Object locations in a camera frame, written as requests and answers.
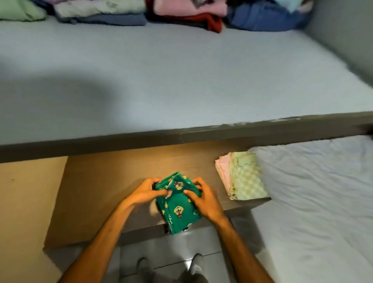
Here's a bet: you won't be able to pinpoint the person's right hand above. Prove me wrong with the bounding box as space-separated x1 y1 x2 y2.
183 177 227 225

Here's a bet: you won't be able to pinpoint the person's left hand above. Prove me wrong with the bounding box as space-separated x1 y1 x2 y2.
122 178 169 209

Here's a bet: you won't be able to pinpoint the green cartoon print garment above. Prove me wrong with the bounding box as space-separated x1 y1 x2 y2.
154 171 203 235

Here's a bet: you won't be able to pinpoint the pink garment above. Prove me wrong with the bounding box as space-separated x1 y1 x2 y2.
215 152 233 192

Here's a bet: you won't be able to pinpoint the green checkered baby pants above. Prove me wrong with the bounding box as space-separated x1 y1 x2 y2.
228 151 269 201

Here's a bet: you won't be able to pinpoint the stack of clothes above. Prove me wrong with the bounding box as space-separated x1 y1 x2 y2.
0 0 314 33

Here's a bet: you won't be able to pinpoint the person's left forearm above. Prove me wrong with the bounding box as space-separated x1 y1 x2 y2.
58 199 138 283

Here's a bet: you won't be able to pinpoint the person's right forearm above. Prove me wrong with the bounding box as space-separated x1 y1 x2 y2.
215 215 274 283

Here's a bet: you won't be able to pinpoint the person's left shoe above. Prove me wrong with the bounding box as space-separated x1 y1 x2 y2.
137 257 151 278

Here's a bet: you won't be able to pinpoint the brown wooden bedside cabinet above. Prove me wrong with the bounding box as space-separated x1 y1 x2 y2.
43 140 272 250

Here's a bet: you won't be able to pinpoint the white bed sheet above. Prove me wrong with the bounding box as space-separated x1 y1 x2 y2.
230 135 373 283

